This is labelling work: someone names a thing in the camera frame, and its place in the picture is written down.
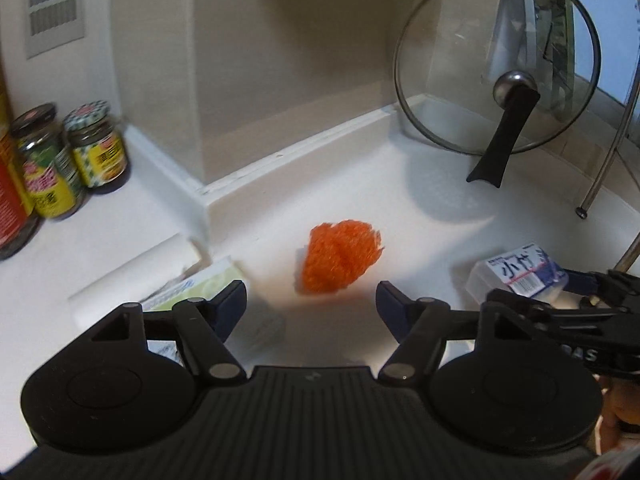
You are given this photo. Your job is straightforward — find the blue white toothpick box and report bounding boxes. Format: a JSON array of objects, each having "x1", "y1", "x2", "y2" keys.
[{"x1": 465, "y1": 243, "x2": 568, "y2": 304}]

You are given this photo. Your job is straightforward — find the white medicine box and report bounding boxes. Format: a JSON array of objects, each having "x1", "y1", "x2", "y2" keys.
[{"x1": 140, "y1": 254, "x2": 286, "y2": 361}]

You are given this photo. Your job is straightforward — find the glass pot lid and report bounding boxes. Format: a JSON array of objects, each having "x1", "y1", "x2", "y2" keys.
[{"x1": 393, "y1": 0, "x2": 601, "y2": 188}]

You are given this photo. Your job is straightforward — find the white paper roll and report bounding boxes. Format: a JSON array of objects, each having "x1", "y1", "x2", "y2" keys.
[{"x1": 68, "y1": 234, "x2": 203, "y2": 330}]

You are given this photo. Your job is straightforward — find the green label sauce jar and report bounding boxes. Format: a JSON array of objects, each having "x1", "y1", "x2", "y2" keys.
[{"x1": 11, "y1": 103, "x2": 85, "y2": 219}]

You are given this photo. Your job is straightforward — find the person right hand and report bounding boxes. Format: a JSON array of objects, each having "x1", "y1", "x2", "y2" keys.
[{"x1": 599, "y1": 376, "x2": 640, "y2": 454}]

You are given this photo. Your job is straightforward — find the yellow label sauce jar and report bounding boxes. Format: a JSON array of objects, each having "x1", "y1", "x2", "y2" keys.
[{"x1": 63, "y1": 100, "x2": 131, "y2": 194}]

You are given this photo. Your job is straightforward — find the metal rack legs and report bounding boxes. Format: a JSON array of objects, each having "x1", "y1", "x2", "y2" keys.
[{"x1": 575, "y1": 91, "x2": 639, "y2": 272}]

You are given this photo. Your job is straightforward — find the red label oil bottle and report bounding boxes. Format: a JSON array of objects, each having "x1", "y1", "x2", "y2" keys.
[{"x1": 0, "y1": 91, "x2": 41, "y2": 260}]

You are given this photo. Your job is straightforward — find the orange mesh scrubber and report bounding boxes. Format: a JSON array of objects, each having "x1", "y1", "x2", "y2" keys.
[{"x1": 300, "y1": 220, "x2": 384, "y2": 295}]

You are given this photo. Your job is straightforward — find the grey wall vent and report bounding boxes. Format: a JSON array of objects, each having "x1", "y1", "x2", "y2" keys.
[{"x1": 25, "y1": 0, "x2": 85, "y2": 58}]

